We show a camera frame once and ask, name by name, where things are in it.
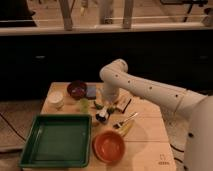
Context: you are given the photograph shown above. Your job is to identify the white handled dish brush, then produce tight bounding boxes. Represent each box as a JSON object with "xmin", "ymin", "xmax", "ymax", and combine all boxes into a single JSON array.
[{"xmin": 96, "ymin": 110, "xmax": 109, "ymax": 122}]

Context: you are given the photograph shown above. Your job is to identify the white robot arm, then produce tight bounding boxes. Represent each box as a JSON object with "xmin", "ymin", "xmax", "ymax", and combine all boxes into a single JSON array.
[{"xmin": 99, "ymin": 59, "xmax": 213, "ymax": 171}]

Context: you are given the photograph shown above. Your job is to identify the small paint brush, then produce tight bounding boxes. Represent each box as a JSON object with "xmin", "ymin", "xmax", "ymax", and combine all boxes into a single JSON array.
[{"xmin": 113, "ymin": 112, "xmax": 138, "ymax": 129}]

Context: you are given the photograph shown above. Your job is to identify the white plastic cup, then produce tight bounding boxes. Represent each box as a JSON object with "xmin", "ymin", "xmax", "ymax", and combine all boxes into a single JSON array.
[{"xmin": 47, "ymin": 91, "xmax": 64, "ymax": 109}]

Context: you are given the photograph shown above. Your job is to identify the green pepper toy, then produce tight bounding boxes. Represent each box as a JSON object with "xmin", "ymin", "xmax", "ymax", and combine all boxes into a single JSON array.
[{"xmin": 93, "ymin": 101, "xmax": 115, "ymax": 114}]

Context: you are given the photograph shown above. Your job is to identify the brown wooden block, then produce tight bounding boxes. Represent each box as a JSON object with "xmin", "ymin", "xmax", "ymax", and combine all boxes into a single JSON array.
[{"xmin": 116, "ymin": 96, "xmax": 131, "ymax": 113}]

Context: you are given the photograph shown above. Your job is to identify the blue sponge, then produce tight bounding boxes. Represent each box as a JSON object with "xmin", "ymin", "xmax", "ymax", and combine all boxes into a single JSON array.
[{"xmin": 86, "ymin": 85, "xmax": 96, "ymax": 99}]

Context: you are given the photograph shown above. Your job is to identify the yellow banana toy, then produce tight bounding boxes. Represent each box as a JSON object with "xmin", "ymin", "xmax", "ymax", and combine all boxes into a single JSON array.
[{"xmin": 119, "ymin": 121, "xmax": 134, "ymax": 137}]

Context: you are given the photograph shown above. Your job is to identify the dark red bowl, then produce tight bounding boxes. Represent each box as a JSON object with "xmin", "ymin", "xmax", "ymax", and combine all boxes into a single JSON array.
[{"xmin": 67, "ymin": 80, "xmax": 87, "ymax": 100}]

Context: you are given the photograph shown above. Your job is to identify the orange bowl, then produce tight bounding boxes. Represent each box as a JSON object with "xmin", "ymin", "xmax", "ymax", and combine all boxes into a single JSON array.
[{"xmin": 92, "ymin": 131, "xmax": 125, "ymax": 164}]

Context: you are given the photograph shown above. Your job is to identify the green plastic tray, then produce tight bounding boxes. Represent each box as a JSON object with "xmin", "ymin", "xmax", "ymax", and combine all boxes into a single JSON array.
[{"xmin": 19, "ymin": 114, "xmax": 92, "ymax": 169}]

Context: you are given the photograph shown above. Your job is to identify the black cable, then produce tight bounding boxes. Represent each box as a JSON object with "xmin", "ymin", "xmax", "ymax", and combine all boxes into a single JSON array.
[
  {"xmin": 0, "ymin": 113, "xmax": 27, "ymax": 142},
  {"xmin": 170, "ymin": 143, "xmax": 185, "ymax": 164}
]

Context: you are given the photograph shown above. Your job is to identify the black cable left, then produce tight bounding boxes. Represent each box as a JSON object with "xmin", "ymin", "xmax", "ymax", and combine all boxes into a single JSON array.
[{"xmin": 0, "ymin": 113, "xmax": 27, "ymax": 142}]

